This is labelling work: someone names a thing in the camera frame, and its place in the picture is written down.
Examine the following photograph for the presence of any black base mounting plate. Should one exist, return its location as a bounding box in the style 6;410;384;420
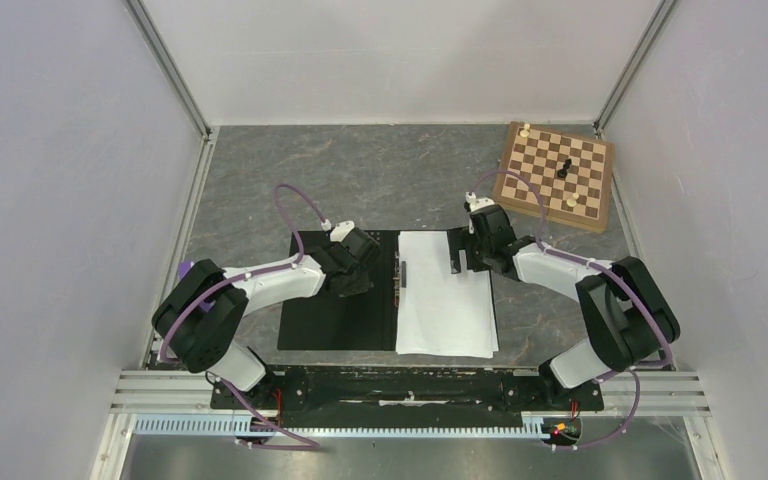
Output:
244;365;605;429

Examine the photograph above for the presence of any white paper sheet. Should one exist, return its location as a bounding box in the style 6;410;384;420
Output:
395;231;499;359

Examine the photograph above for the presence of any black blue file folder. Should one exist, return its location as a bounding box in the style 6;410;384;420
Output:
277;230;402;354

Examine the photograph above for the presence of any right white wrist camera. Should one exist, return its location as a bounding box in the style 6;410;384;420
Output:
464;192;496;214

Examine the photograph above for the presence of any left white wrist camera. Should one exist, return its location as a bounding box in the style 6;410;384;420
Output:
320;219;356;243

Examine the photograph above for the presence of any wooden chessboard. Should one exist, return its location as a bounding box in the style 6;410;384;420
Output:
492;122;615;233

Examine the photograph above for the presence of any black chess piece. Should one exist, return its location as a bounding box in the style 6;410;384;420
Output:
556;158;572;179

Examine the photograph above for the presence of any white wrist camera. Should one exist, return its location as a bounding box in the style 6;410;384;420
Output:
464;192;496;214
320;219;356;243

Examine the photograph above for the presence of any white slotted cable duct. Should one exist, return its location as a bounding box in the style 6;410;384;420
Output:
134;414;550;440

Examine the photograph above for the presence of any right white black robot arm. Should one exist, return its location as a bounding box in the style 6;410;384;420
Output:
447;198;681;408

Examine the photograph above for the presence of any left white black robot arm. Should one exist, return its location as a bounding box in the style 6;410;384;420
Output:
151;221;383;408

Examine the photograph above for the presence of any white chess piece bottom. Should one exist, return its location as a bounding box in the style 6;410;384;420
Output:
566;193;579;208

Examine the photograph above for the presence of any purple stapler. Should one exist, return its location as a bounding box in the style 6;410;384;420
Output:
177;260;213;312

